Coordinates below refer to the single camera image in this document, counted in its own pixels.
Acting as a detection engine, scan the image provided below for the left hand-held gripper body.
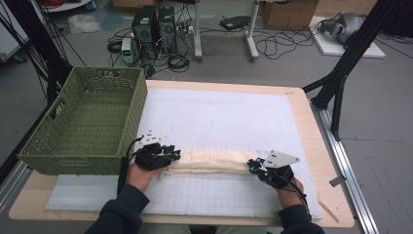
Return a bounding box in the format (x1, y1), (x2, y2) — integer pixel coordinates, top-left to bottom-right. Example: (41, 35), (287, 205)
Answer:
(133, 131), (173, 172)

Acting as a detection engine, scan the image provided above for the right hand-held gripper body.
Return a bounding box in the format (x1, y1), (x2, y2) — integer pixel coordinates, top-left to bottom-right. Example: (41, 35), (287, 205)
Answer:
(258, 149), (301, 190)

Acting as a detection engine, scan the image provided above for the cream egg-print cloth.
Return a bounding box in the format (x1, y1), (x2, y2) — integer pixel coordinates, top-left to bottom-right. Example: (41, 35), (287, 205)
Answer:
(160, 148), (261, 179)

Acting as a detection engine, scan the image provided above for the green woven basket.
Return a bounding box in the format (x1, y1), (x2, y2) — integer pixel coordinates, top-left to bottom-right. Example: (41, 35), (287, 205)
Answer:
(18, 66), (149, 176)

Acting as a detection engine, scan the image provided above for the person's left hand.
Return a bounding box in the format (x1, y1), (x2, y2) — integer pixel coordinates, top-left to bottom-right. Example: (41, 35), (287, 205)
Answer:
(125, 163), (166, 193)

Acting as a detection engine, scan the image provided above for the person's right hand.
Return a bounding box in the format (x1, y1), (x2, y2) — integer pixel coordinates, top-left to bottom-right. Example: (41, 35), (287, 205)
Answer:
(276, 176), (307, 210)

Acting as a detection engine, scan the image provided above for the white grid mat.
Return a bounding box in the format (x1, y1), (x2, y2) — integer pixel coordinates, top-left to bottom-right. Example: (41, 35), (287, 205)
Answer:
(45, 88), (324, 219)

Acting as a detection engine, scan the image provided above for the thin wooden stick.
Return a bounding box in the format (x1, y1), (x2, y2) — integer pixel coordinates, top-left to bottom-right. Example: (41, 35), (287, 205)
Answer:
(317, 199), (341, 224)

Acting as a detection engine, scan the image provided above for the small grey power supply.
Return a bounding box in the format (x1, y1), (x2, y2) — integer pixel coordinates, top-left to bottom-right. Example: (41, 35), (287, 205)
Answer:
(121, 37), (134, 65)

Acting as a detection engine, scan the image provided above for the black computer tower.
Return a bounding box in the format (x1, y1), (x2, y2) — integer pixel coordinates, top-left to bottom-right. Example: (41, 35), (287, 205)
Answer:
(157, 5), (178, 55)
(131, 5), (159, 60)

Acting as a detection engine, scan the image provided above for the white desk leg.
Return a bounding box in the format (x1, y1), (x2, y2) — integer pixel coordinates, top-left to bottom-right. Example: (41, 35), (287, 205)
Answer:
(193, 0), (204, 62)
(244, 0), (261, 62)

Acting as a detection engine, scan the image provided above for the white floor board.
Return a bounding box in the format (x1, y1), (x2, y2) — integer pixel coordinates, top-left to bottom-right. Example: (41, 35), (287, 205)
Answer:
(309, 15), (387, 59)

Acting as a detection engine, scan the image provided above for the flat black device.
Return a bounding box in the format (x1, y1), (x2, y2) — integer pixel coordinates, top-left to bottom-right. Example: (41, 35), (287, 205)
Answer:
(219, 15), (251, 31)

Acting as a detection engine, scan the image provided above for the brown cardboard box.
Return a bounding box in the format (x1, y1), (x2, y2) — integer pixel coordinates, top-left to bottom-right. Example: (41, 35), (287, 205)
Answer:
(315, 0), (379, 18)
(112, 0), (162, 9)
(262, 0), (319, 31)

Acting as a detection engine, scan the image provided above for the clear plastic bag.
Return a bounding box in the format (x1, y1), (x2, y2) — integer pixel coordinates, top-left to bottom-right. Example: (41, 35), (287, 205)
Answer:
(67, 14), (102, 35)

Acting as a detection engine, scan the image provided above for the grey headset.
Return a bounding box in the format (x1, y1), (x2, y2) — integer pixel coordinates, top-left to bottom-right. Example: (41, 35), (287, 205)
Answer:
(319, 12), (366, 45)

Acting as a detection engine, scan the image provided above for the white cabinet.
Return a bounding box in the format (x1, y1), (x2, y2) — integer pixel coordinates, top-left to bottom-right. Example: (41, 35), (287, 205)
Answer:
(0, 6), (30, 62)

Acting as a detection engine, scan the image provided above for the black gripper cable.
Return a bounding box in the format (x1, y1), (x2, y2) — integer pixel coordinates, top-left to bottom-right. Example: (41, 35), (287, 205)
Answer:
(282, 176), (313, 222)
(117, 136), (144, 196)

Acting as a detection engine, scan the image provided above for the small grey bracket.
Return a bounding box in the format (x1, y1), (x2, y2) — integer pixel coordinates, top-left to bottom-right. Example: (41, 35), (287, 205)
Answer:
(328, 175), (348, 188)

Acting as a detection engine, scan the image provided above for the aluminium rail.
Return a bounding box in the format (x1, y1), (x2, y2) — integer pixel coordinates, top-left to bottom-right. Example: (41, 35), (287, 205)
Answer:
(0, 160), (32, 214)
(311, 102), (380, 234)

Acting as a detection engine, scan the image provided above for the coiled black cable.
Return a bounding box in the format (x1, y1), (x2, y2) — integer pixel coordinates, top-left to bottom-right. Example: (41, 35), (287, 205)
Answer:
(167, 53), (191, 73)

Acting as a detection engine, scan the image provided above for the black metal frame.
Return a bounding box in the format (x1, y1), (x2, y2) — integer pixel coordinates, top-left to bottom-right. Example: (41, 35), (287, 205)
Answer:
(0, 0), (74, 106)
(302, 0), (405, 141)

